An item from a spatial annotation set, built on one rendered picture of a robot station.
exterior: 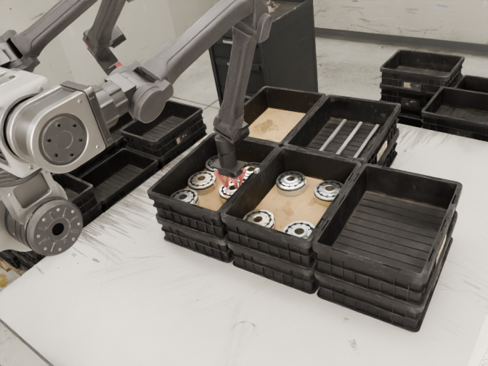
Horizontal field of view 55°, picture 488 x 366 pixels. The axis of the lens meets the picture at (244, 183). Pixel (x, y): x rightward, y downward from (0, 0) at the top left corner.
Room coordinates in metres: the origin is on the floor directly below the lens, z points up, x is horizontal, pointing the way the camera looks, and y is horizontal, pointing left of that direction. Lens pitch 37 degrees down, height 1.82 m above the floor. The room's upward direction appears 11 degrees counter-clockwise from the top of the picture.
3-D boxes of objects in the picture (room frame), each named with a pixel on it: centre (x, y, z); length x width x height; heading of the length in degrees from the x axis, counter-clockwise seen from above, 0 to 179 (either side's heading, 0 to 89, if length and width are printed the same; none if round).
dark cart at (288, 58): (3.05, -0.30, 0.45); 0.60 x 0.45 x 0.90; 136
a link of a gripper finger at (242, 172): (1.27, 0.03, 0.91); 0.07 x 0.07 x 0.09; 49
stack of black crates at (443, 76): (2.50, -1.16, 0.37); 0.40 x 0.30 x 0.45; 46
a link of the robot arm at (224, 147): (1.28, 0.03, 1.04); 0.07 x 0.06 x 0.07; 137
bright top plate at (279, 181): (1.26, -0.16, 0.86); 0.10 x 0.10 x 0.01
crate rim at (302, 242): (1.13, -0.15, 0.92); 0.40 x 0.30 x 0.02; 142
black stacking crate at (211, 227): (1.32, 0.09, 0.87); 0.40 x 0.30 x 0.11; 142
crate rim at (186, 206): (1.32, 0.09, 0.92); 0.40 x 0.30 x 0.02; 142
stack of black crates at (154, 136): (2.40, 0.39, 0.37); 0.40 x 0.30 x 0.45; 136
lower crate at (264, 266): (1.13, -0.15, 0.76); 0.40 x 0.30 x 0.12; 142
